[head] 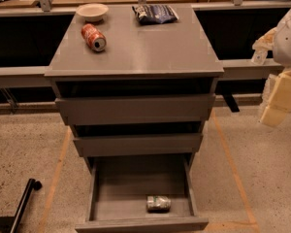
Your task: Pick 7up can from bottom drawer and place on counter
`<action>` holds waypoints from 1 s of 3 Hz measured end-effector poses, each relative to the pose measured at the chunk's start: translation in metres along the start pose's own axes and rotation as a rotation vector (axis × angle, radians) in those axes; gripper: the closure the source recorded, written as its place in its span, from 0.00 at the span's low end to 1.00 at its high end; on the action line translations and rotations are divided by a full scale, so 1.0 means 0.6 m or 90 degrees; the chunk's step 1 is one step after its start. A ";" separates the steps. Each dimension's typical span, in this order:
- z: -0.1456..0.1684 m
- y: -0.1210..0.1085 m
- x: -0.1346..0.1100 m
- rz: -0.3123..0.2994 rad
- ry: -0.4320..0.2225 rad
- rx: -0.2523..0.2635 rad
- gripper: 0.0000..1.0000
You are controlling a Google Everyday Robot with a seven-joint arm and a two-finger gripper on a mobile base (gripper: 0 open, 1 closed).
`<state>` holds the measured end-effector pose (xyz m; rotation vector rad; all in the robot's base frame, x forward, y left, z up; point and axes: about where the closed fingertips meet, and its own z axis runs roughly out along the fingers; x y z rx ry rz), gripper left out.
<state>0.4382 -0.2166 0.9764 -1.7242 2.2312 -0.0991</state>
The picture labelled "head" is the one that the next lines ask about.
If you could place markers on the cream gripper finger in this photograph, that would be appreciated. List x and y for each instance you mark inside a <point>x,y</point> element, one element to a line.
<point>266,41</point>
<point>277,99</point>

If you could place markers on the silver green 7up can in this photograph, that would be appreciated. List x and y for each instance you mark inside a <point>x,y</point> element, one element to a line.
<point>158,203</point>

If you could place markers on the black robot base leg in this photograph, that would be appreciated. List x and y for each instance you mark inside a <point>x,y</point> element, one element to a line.
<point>10,224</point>

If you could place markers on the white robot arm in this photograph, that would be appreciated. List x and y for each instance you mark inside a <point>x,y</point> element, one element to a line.
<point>282,42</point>

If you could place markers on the grey top drawer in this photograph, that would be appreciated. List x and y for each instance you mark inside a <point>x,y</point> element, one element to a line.
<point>125,110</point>

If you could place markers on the grey drawer cabinet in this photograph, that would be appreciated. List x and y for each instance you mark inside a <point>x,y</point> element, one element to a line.
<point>170,59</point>

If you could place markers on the grey open bottom drawer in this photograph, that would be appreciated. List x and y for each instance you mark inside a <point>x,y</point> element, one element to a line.
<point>120,186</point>

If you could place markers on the red soda can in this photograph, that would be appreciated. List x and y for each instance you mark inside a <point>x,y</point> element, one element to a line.
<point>93,37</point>

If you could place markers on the grey middle drawer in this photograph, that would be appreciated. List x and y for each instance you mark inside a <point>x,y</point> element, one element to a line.
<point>138,144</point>

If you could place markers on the blue chip bag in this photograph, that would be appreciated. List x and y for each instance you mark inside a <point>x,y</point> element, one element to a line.
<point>154,14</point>

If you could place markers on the white bowl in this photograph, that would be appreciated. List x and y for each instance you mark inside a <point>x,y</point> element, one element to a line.
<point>92,12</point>

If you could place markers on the grey metal rail shelf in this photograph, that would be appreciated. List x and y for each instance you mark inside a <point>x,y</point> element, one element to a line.
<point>236,69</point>

